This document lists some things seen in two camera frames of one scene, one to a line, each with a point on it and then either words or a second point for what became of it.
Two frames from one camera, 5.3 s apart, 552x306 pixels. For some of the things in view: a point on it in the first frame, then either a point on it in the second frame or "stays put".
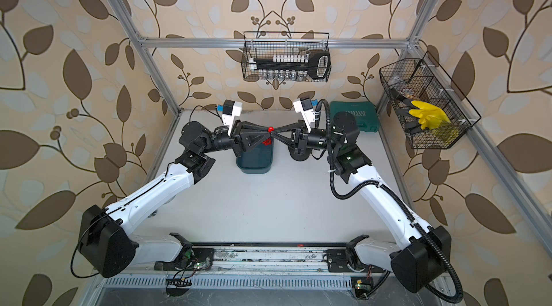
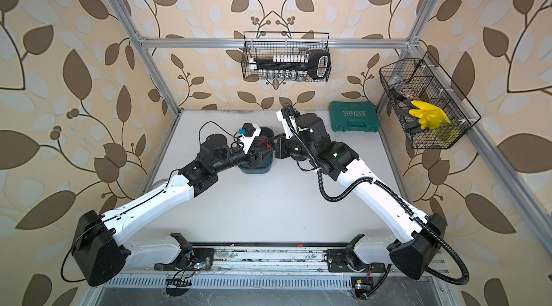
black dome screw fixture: [300, 154] stays put
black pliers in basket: [403, 106] stays put
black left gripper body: [235, 130] -> [249, 158]
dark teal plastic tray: [257, 160] stays put
